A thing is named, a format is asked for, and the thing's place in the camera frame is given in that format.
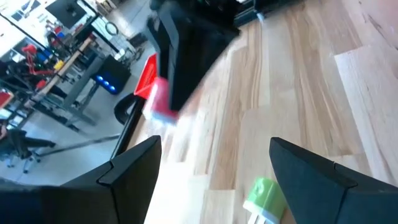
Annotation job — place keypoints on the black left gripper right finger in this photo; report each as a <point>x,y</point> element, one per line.
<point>326,196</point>

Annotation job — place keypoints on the black computer tower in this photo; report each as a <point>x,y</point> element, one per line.
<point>112,74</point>

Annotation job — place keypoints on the black office chair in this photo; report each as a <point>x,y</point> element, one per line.
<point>18,143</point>

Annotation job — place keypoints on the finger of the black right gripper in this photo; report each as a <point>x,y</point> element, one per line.
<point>186,74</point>

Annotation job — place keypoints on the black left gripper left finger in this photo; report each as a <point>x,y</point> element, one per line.
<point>77,202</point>

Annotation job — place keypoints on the red plastic basket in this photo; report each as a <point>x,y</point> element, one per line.
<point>146,77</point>

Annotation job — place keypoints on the pink charger with white face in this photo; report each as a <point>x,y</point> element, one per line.
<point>160,99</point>

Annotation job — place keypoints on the grey metal desk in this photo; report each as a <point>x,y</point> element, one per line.
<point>74,84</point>

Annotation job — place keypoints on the black computer monitor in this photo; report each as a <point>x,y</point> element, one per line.
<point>66,12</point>

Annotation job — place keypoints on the green cube charger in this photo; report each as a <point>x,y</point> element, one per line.
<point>264,199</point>

